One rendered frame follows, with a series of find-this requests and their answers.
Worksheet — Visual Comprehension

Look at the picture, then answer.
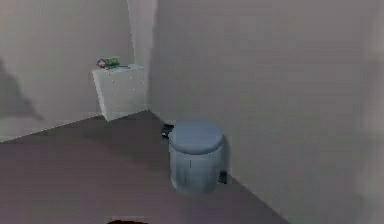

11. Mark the blue-grey pedal bin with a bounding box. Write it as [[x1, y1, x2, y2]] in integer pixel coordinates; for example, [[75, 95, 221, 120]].
[[160, 119, 230, 195]]

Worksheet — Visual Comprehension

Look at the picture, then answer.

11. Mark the white chest of drawers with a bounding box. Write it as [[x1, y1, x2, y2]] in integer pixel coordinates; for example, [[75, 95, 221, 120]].
[[91, 63, 150, 122]]

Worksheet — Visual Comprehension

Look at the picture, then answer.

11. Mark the green box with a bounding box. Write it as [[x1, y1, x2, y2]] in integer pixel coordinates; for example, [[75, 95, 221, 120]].
[[105, 57, 121, 69]]

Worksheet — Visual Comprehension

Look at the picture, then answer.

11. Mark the dark red round object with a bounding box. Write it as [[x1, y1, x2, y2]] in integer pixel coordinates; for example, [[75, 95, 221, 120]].
[[105, 218, 148, 224]]

